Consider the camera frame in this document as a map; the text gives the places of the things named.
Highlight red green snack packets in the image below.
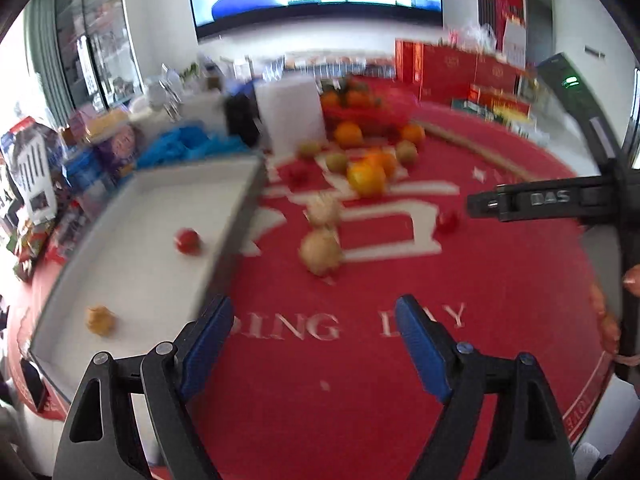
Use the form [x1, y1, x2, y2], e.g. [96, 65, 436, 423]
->
[10, 217, 56, 281]

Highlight clear glass jar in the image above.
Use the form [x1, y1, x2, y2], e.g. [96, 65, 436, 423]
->
[150, 62, 186, 121]

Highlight bunch of leafy tangerines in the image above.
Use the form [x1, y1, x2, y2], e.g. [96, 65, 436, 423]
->
[320, 76, 386, 111]

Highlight dark printed packets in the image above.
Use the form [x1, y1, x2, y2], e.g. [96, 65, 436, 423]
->
[50, 200, 101, 261]

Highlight stack of flat colourful boxes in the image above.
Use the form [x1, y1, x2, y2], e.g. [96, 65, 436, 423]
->
[452, 85, 538, 126]

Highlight purple tub with yellow lid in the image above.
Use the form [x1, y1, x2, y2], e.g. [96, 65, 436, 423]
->
[85, 109, 146, 173]

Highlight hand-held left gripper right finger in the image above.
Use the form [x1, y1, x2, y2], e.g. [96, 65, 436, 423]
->
[395, 295, 576, 480]

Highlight grey-green curtain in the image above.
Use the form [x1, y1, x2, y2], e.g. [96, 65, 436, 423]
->
[22, 0, 76, 116]

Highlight glass display cabinet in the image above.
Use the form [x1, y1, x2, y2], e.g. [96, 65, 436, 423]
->
[52, 0, 146, 111]

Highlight white box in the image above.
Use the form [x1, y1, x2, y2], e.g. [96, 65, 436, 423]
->
[182, 91, 228, 131]

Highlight large orange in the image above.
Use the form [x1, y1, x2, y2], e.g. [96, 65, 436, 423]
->
[347, 160, 388, 198]

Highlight husked physalis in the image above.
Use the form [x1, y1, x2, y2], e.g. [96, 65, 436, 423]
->
[85, 305, 118, 336]
[305, 192, 343, 228]
[299, 229, 343, 276]

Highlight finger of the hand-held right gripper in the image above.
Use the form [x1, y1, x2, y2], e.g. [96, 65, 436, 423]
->
[466, 176, 620, 223]

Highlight person's right hand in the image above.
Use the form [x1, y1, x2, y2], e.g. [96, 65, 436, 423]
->
[589, 265, 640, 367]

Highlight blue rubber gloves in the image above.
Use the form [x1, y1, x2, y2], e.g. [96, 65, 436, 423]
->
[135, 124, 256, 171]

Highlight blue labelled tub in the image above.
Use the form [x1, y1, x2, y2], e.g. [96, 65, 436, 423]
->
[62, 150, 108, 191]

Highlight white tray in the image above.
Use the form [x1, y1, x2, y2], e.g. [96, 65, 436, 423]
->
[27, 152, 268, 406]

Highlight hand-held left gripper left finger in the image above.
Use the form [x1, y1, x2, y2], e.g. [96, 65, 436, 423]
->
[52, 295, 236, 480]

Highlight white paper towel roll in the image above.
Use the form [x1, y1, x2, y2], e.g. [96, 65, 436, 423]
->
[255, 77, 328, 153]

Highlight white knife set package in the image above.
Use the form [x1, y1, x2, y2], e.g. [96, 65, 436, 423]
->
[2, 117, 61, 223]

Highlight wooden stick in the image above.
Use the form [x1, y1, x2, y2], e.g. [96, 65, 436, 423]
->
[415, 120, 533, 181]

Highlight black box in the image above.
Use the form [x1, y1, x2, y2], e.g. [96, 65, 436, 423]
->
[225, 87, 261, 148]

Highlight red plastic basket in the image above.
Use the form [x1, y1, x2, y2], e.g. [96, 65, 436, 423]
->
[320, 87, 421, 133]

